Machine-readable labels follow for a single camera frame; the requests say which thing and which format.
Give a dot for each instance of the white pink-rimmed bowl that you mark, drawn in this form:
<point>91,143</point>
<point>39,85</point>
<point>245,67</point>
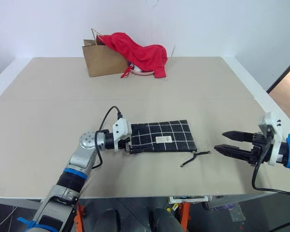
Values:
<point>140,72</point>

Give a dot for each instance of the brown paper bag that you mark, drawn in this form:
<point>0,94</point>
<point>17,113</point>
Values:
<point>101,60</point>

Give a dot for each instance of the orange stand leg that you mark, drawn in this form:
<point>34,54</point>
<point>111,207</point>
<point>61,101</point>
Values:
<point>80,217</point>
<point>184,215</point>

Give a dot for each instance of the red cloth garment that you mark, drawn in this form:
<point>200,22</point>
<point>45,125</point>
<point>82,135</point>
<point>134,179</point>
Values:
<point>140,53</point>

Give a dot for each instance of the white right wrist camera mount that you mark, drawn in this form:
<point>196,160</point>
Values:
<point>271,120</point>

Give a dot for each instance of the white tray under table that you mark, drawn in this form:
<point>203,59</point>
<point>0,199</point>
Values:
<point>188,198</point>

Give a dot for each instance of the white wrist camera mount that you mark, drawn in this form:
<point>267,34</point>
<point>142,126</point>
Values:
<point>271,120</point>
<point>120,128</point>

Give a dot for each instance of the black grid-pattern pouch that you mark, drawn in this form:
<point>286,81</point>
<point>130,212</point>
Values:
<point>164,131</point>

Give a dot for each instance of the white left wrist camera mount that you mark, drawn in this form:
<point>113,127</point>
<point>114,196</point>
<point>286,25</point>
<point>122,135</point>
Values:
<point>120,128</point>

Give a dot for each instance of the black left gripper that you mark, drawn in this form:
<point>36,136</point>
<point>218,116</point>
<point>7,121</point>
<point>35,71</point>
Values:
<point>124,145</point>

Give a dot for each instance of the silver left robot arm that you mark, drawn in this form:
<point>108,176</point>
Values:
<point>87,142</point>

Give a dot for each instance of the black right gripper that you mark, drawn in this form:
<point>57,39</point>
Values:
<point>258,143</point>

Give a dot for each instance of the dark rounded shape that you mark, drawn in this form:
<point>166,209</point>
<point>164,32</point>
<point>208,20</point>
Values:
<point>164,221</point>

